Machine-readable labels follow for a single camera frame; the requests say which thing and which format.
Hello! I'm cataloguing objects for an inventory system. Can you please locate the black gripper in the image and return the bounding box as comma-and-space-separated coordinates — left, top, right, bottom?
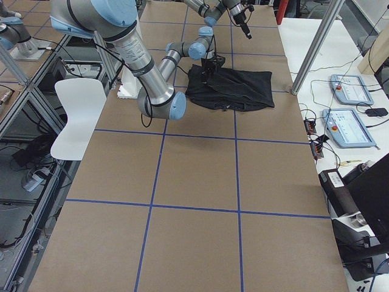
202, 54, 225, 83
232, 9, 252, 39

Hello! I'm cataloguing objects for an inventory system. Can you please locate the black graphic t-shirt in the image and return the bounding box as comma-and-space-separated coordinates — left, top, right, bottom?
185, 64, 275, 111

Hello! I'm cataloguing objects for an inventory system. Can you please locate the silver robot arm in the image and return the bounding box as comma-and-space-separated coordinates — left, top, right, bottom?
181, 0, 255, 40
50, 1, 225, 120

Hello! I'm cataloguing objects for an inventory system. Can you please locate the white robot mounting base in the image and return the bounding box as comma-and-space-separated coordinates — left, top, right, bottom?
117, 30, 146, 100

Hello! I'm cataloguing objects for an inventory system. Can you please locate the far teach pendant tablet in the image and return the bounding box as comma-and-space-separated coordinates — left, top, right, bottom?
329, 74, 374, 106

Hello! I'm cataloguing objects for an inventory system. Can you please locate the teach pendant tablet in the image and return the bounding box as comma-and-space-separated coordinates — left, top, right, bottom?
329, 74, 374, 106
322, 108, 376, 148

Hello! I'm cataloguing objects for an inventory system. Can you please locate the white plastic chair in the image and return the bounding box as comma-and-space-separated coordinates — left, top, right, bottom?
50, 78, 106, 161

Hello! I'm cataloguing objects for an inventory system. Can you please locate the near teach pendant tablet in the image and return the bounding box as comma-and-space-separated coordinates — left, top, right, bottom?
322, 108, 376, 148

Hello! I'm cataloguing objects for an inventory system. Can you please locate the black computer mouse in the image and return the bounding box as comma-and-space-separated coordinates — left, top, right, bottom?
365, 108, 388, 117

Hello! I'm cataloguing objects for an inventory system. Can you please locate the black printer device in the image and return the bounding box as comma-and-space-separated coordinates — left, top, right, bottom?
318, 169, 388, 281

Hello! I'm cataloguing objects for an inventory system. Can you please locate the aluminium frame post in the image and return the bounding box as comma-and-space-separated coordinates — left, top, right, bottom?
291, 0, 345, 96

